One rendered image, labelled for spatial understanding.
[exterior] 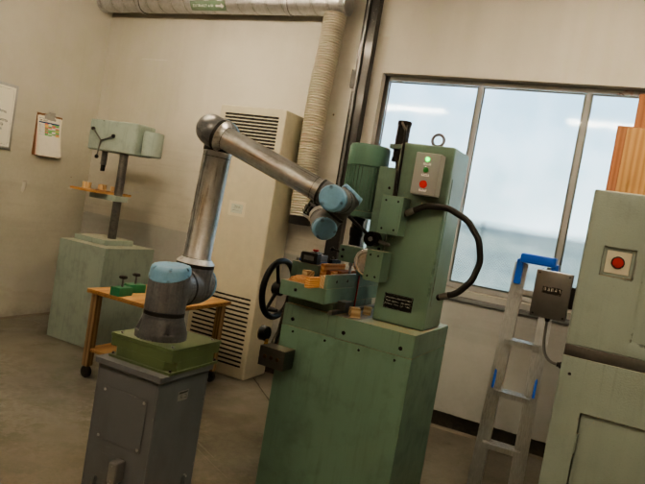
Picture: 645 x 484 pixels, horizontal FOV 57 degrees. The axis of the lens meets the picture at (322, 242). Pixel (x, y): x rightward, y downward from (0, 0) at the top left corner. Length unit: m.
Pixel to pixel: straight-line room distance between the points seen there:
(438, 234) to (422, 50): 1.91
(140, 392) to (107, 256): 2.17
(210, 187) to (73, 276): 2.29
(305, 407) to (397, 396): 0.40
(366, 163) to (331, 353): 0.79
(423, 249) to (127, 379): 1.19
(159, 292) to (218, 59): 2.78
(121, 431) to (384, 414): 0.95
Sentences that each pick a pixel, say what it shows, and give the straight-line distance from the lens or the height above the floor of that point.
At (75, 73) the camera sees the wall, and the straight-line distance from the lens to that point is 5.20.
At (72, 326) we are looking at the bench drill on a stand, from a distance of 4.50.
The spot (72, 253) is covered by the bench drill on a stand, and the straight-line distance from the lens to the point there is 4.48.
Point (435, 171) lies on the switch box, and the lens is 2.28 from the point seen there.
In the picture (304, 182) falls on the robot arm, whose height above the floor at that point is 1.28.
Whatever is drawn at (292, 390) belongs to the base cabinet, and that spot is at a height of 0.45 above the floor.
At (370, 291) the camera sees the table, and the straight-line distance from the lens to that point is 2.71.
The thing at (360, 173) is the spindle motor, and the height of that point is 1.38.
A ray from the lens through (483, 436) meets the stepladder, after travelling 3.03.
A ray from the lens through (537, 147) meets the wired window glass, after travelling 3.79.
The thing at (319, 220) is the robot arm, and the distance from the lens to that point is 2.15.
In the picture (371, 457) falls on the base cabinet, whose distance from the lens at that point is 2.41.
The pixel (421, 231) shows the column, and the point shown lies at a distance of 2.34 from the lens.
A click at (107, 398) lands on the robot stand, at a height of 0.41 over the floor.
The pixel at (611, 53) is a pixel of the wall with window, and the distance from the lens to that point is 3.83.
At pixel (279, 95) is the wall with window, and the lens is 4.33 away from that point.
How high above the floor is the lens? 1.20
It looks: 3 degrees down
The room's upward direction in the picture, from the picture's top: 10 degrees clockwise
